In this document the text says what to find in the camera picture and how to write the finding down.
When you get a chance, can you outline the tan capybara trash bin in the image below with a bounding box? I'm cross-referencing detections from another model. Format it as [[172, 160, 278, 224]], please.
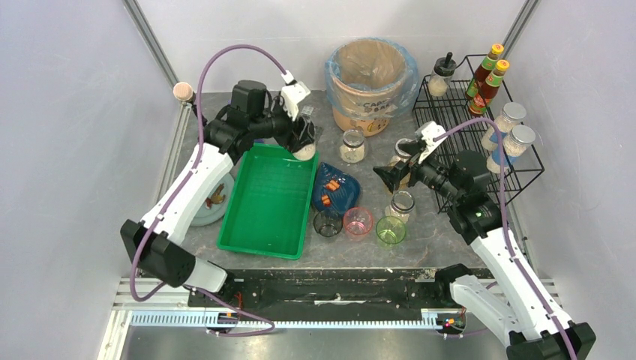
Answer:
[[324, 37, 420, 137]]

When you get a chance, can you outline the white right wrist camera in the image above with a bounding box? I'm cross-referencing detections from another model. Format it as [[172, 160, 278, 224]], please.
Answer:
[[415, 121, 446, 164]]

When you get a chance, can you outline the green plastic tray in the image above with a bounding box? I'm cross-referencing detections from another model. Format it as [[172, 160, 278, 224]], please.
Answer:
[[217, 143, 320, 260]]

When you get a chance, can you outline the dark blue plate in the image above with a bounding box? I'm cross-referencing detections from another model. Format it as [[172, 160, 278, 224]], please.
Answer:
[[311, 162, 362, 215]]

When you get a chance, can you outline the dark spiky food piece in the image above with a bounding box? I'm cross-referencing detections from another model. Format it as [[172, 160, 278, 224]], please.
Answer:
[[205, 183, 226, 209]]

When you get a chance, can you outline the tall bead jar silver lid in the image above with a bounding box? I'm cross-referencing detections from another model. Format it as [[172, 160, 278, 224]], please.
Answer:
[[486, 124, 536, 173]]

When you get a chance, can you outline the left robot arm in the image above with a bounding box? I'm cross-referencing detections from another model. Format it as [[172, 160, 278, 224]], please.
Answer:
[[120, 79, 315, 293]]

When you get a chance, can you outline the amber glass cup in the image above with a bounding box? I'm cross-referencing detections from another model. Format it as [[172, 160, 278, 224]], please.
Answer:
[[393, 173, 411, 192]]

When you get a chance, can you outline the sauce bottle yellow cap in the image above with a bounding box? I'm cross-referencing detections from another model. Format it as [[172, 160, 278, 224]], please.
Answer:
[[468, 59, 510, 116], [464, 43, 504, 100]]

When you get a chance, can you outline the round glass rice jar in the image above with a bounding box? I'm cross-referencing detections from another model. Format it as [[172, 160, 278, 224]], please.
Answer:
[[388, 138, 418, 167]]

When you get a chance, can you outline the green glass cup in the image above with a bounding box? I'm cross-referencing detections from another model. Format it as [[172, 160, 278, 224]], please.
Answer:
[[376, 216, 407, 248]]

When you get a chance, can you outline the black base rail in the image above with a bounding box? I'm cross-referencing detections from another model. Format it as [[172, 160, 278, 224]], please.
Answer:
[[216, 268, 461, 322]]

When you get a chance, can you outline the glass rice jar left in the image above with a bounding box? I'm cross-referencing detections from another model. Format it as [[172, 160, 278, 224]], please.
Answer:
[[340, 129, 367, 164]]

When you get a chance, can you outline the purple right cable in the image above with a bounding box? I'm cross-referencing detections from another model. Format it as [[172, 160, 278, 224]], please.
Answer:
[[434, 117, 580, 360]]

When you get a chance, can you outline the black-lid shaker jar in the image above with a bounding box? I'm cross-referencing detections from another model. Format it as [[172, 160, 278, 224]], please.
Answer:
[[427, 52, 457, 97], [290, 142, 316, 161]]

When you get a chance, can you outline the pink glass cup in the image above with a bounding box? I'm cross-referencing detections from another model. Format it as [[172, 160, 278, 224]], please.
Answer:
[[343, 207, 374, 242]]

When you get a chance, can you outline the black wire rack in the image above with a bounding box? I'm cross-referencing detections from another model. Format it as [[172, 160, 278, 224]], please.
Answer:
[[412, 54, 545, 206]]

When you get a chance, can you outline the dark clear glass cup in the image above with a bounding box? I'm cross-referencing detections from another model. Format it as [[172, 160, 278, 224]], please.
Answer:
[[313, 209, 343, 238]]

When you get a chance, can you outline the black stand wooden ball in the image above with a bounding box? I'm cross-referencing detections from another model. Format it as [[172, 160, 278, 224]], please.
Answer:
[[172, 82, 200, 117]]

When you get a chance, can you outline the grey lego tower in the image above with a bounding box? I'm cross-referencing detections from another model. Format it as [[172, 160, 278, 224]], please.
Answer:
[[300, 105, 314, 121]]

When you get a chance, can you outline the grey lego baseplate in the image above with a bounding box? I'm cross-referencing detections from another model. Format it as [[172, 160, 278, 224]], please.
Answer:
[[313, 125, 323, 143]]

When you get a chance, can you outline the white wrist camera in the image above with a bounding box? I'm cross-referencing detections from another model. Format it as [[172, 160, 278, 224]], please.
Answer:
[[280, 70, 311, 122], [415, 121, 446, 164]]

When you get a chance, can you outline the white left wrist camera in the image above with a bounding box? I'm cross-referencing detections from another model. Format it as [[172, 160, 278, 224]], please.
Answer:
[[280, 70, 311, 122]]

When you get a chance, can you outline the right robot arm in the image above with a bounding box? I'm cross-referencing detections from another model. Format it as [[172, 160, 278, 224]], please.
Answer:
[[373, 150, 596, 359]]

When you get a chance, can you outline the glass rice jar front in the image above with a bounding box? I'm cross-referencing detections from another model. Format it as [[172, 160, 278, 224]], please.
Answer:
[[385, 190, 416, 224]]

